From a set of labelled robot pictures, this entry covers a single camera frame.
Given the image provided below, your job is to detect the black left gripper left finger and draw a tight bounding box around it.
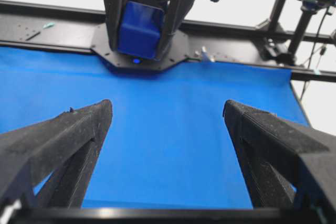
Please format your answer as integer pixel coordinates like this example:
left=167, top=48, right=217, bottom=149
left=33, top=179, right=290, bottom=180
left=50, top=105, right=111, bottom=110
left=1, top=100, right=112, bottom=223

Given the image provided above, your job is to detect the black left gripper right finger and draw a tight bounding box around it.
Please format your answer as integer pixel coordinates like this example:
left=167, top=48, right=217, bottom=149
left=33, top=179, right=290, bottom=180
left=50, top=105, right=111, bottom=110
left=223, top=100, right=335, bottom=223

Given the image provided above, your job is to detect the blue cube block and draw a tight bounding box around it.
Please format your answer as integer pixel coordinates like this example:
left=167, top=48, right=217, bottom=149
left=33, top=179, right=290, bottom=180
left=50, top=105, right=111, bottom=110
left=117, top=1, right=164, bottom=60

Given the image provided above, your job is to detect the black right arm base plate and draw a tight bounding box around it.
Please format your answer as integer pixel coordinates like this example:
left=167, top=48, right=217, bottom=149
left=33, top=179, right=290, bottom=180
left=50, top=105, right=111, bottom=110
left=91, top=23, right=193, bottom=72

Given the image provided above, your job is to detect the black aluminium table frame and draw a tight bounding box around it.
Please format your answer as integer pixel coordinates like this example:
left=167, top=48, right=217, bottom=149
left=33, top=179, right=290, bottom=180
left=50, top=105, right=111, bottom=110
left=1, top=1, right=335, bottom=82

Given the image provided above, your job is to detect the grey camera cable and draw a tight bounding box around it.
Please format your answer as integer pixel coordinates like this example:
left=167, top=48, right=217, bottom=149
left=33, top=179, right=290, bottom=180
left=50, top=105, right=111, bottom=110
left=299, top=6, right=333, bottom=101

